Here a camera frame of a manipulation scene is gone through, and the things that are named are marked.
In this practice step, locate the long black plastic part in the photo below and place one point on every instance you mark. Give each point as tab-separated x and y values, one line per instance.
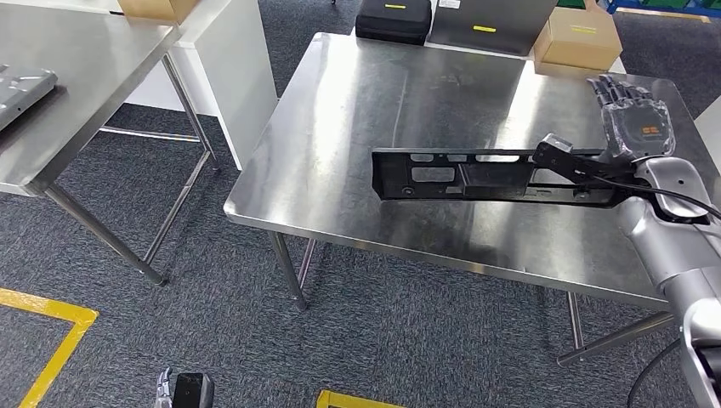
495	177

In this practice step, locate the grey metal panel part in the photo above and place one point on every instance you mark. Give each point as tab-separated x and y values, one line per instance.
22	93

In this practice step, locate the white cabinet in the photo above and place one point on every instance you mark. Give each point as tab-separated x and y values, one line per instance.
236	73
711	129

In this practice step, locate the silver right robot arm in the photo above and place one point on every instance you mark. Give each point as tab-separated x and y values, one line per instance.
664	248

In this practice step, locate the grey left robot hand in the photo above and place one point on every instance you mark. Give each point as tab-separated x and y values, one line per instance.
164	388

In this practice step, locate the black zip case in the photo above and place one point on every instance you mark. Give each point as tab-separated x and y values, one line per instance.
394	22

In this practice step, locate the yellow floor tape strip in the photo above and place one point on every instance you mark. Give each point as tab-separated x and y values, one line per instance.
664	14

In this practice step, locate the yellow floor tape square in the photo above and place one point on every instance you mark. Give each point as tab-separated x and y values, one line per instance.
338	400

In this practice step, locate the blue metal cart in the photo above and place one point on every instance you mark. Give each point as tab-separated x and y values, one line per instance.
690	3

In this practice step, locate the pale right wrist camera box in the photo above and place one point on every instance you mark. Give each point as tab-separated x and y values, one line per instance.
557	143

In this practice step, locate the steel table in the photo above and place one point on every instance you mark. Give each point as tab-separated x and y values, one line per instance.
84	67

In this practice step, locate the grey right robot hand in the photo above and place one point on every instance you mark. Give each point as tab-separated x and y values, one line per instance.
636	124

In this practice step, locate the steel workbench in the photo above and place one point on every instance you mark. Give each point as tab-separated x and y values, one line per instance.
366	112

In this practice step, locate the black right camera bracket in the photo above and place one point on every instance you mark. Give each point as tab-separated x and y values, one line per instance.
569	163

